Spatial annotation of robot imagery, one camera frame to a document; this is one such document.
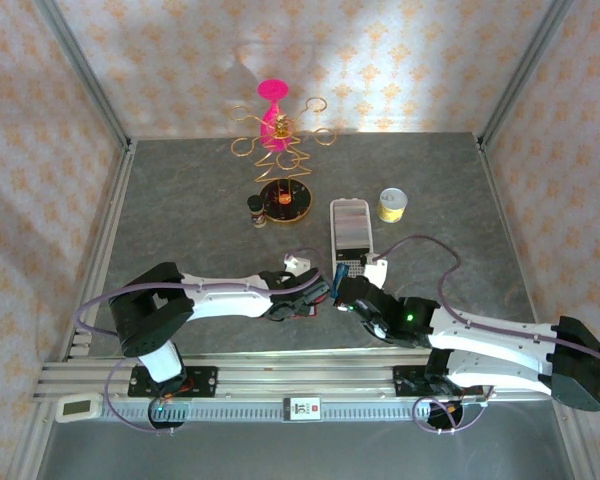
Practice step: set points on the small dark bottle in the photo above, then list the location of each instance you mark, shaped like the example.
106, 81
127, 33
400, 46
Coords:
256, 212

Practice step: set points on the yellow tin can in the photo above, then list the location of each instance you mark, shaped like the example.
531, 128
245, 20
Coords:
392, 210

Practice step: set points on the white perforated card tray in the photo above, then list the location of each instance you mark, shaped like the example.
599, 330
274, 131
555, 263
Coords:
352, 257

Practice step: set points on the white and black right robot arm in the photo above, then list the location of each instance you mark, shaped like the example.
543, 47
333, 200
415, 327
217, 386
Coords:
480, 340

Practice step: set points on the white label tag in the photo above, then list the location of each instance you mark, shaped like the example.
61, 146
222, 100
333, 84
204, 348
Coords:
302, 409

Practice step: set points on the blue credit card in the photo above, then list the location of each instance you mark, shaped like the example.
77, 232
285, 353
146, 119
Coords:
341, 272

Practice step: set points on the stack of silver cards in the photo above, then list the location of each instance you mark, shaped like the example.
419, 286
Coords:
352, 225

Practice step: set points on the aluminium frame post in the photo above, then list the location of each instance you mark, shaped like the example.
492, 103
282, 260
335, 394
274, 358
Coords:
84, 70
525, 70

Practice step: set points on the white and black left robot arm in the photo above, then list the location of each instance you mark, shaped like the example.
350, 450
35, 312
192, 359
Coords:
225, 300

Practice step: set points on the white digital thermometer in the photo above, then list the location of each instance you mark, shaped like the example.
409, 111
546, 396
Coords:
77, 408

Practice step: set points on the pink wine glass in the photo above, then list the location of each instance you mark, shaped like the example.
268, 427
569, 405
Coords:
273, 90

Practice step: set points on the aluminium table edge rail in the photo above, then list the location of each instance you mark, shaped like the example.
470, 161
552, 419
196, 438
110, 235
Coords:
496, 200
114, 200

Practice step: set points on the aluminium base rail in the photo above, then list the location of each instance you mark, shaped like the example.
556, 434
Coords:
305, 372

